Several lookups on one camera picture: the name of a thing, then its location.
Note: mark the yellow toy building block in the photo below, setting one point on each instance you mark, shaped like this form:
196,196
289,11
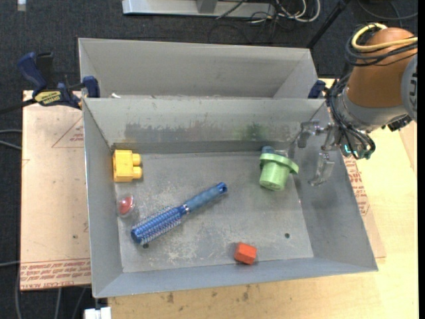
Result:
123,166

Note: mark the red ball in clear dome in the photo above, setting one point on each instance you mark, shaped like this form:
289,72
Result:
125,205

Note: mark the brown cardboard board, red print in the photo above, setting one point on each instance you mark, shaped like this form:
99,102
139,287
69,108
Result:
50,178

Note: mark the green plastic cup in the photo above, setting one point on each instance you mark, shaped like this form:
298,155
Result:
274,174

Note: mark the red-orange cube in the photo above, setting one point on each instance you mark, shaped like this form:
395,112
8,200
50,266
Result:
245,253

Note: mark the blue hairbrush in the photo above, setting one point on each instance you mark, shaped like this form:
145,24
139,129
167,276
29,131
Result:
166,219

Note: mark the grey metal bin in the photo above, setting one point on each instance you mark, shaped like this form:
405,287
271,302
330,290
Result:
216,211

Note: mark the black cylinder on white bracket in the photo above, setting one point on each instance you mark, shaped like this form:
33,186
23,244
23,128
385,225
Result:
398,123

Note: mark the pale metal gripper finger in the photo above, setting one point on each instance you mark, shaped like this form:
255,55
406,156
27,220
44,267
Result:
309,128
323,169

